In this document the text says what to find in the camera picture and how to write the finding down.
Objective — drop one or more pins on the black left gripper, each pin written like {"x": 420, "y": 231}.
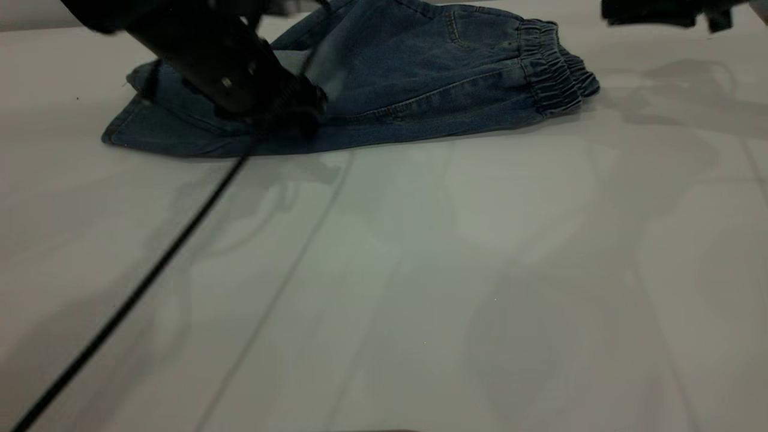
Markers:
{"x": 294, "y": 111}

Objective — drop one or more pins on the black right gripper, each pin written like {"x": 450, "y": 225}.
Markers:
{"x": 720, "y": 17}

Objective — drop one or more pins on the blue denim shorts basketball print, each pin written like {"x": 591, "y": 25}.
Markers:
{"x": 420, "y": 78}

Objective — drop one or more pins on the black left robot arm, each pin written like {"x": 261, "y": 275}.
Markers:
{"x": 198, "y": 42}

